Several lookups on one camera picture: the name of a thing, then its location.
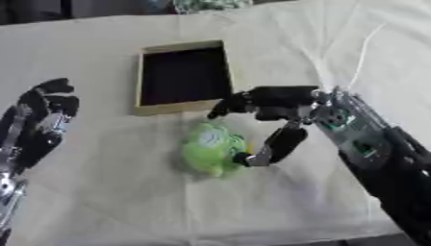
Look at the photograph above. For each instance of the tan cardboard box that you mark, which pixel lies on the tan cardboard box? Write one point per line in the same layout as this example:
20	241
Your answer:
182	77

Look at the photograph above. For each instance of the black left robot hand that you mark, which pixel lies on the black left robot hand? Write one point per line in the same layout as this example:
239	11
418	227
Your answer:
39	118

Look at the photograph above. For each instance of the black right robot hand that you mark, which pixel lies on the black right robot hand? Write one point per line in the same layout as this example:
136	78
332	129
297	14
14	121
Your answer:
278	99

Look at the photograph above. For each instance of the green soft toy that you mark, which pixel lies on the green soft toy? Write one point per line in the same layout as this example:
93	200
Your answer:
212	148

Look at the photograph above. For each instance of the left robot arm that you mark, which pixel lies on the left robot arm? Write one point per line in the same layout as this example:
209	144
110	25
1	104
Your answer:
8	205

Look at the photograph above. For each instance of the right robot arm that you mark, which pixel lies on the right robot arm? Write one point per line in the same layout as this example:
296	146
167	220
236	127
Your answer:
376	150

